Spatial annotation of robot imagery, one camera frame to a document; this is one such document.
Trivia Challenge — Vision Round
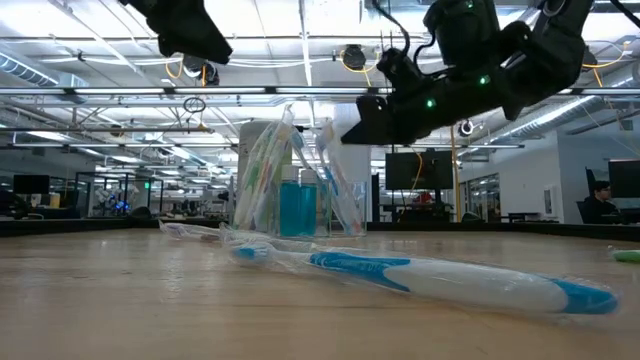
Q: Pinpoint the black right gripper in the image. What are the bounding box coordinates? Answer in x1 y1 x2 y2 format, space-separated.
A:
341 47 506 146

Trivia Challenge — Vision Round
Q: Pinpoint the purple white toothbrush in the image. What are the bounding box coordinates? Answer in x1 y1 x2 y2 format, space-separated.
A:
158 219 281 247
334 149 366 237

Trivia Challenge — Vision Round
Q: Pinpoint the orange white toothbrush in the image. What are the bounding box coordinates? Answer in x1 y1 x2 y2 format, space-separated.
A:
249 103 297 231

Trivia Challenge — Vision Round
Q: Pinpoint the black monitor on stand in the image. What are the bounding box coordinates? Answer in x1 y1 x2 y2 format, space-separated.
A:
384 150 455 224

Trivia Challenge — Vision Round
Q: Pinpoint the clear acrylic organizer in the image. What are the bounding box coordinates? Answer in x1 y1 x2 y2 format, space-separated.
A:
269 179 369 239

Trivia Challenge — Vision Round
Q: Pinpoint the person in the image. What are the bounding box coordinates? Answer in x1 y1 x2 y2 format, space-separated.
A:
577 179 624 225

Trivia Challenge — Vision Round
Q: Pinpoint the black desk monitor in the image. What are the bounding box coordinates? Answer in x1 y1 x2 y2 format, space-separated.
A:
12 174 51 196

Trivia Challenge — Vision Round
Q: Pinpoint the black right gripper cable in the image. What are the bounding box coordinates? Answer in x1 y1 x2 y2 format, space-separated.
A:
369 0 426 61

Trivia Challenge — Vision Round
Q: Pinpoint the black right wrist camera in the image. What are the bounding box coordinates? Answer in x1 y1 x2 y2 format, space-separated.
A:
422 0 502 76

